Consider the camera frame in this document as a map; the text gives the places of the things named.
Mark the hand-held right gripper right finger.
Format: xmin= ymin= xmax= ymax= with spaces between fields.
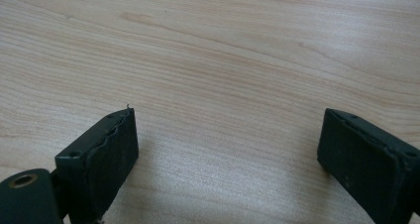
xmin=316 ymin=107 xmax=420 ymax=224

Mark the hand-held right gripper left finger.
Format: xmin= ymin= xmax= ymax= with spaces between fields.
xmin=53 ymin=106 xmax=140 ymax=224

